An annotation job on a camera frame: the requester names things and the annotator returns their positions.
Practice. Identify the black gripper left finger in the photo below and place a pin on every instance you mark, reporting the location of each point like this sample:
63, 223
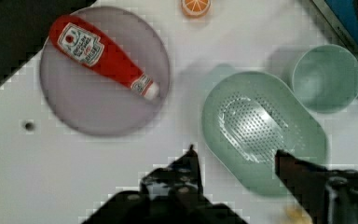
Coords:
181, 173

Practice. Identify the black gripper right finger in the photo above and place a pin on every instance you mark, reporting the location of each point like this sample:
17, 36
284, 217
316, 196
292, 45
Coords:
309, 184

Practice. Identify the green oval strainer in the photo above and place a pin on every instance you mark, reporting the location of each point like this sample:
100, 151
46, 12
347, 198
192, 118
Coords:
249, 116

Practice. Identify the green mug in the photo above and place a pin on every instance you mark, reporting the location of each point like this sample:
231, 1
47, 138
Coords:
324, 79

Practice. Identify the grey round plate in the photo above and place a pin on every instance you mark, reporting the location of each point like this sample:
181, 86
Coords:
97, 105

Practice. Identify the orange slice toy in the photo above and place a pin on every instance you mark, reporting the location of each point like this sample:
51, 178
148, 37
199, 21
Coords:
195, 8

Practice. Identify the red ketchup bottle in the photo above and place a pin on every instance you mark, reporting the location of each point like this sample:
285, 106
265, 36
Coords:
87, 45

